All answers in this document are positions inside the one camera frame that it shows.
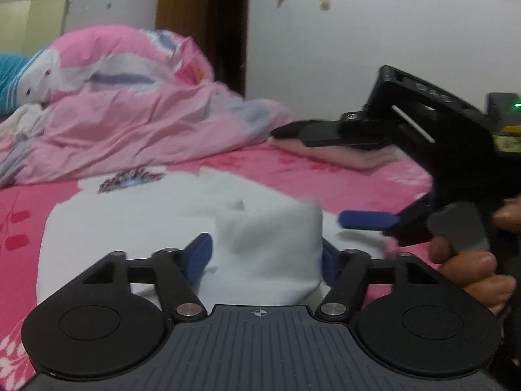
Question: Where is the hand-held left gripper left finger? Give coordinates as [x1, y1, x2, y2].
[82, 232, 214, 321]

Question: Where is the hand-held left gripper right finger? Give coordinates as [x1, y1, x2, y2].
[317, 238, 443, 322]

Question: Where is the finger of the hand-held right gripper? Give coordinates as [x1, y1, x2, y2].
[300, 111, 392, 148]
[337, 193, 441, 249]

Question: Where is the white sweatshirt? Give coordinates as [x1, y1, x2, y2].
[36, 167, 339, 307]

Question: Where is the person's right hand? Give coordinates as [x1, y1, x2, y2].
[429, 195, 521, 315]

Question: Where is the pale pink folded garment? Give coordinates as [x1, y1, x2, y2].
[271, 138, 404, 172]

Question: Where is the pink printed quilt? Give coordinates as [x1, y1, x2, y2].
[0, 24, 292, 189]

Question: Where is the wooden door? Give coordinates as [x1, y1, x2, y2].
[155, 0, 251, 101]

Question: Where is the cream knitted garment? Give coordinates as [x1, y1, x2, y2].
[0, 104, 50, 136]

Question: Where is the teal striped cloth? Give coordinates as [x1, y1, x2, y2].
[0, 53, 35, 117]

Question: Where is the pale yellow wardrobe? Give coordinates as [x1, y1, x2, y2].
[0, 0, 70, 58]

